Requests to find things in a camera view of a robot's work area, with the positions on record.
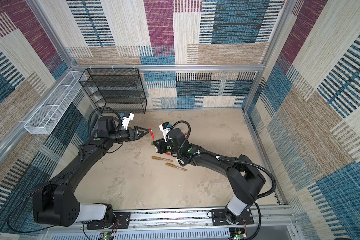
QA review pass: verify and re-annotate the white wire mesh basket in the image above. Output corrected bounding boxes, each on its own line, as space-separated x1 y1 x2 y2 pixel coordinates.
24 71 83 135

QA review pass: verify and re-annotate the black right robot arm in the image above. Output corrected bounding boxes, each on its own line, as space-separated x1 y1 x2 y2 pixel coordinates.
153 129 270 225

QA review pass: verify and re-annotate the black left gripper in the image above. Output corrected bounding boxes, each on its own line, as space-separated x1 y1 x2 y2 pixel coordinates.
109 127 149 145

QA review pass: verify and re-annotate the tan marker pen front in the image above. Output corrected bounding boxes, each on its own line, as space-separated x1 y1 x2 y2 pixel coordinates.
165 163 188 172

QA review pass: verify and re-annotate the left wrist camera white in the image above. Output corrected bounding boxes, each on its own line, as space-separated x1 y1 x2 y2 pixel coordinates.
120 112 135 130

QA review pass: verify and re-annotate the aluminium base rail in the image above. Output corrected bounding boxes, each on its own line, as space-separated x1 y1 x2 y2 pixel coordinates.
39 205 304 240

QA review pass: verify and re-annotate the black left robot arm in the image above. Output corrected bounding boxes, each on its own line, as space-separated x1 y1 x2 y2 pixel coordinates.
32 116 150 227

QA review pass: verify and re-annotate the black mesh shelf rack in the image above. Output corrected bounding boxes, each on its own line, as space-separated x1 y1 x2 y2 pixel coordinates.
79 68 148 114

